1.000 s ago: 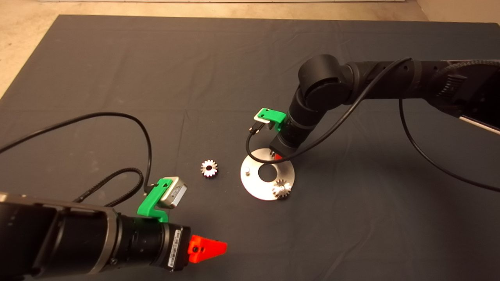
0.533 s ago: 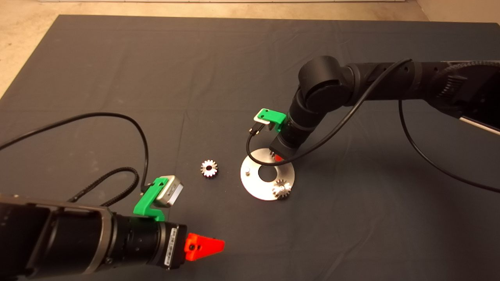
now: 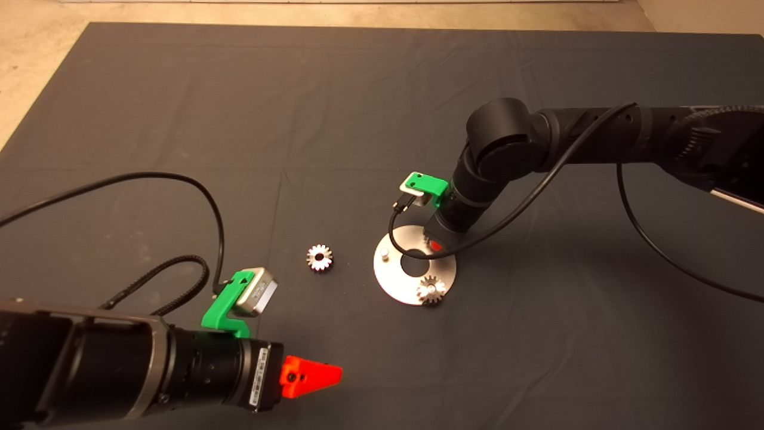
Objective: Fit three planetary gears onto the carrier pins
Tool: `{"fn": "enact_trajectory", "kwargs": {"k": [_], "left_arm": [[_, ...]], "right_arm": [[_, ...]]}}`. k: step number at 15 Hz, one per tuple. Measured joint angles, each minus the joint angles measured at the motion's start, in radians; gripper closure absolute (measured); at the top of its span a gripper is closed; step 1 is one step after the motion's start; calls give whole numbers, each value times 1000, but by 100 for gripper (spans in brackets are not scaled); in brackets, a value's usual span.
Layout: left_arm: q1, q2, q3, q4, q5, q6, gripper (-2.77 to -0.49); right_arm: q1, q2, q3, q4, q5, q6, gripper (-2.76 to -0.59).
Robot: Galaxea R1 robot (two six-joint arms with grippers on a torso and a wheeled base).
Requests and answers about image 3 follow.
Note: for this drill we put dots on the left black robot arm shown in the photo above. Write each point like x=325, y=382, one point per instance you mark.
x=101, y=364

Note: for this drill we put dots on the right wrist green camera mount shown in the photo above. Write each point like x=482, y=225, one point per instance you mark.
x=431, y=184

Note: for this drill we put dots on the left wrist green camera mount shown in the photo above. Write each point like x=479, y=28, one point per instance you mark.
x=222, y=310

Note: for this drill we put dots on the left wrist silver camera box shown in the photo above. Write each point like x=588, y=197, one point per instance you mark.
x=258, y=295

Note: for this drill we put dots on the wrist green camera mount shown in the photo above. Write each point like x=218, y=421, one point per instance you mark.
x=431, y=184
x=222, y=310

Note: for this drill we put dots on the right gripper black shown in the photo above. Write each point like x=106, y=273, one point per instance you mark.
x=450, y=224

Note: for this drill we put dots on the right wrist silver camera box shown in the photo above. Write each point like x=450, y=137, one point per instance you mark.
x=412, y=194

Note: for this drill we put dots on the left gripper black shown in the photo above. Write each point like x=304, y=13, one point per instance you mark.
x=261, y=373

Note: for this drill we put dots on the dark grey table cloth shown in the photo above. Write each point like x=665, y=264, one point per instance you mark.
x=298, y=89

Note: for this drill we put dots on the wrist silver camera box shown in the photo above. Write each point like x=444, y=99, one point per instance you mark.
x=412, y=194
x=258, y=295

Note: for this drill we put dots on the round metal carrier plate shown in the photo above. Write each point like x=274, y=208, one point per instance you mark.
x=394, y=286

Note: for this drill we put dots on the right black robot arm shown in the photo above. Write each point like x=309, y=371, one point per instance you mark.
x=501, y=131

